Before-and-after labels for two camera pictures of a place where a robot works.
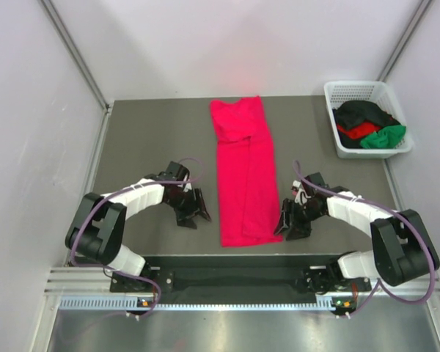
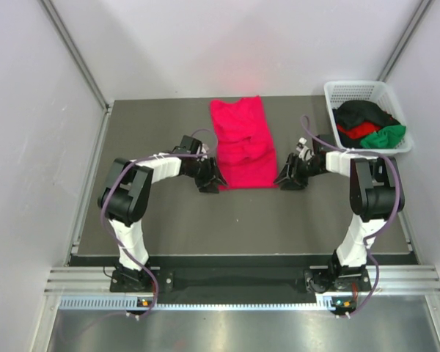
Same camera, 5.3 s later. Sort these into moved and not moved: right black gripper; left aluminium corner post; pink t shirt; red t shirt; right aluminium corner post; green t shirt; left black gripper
Moved: pink t shirt; right black gripper; left black gripper
Not moved: right aluminium corner post; red t shirt; green t shirt; left aluminium corner post
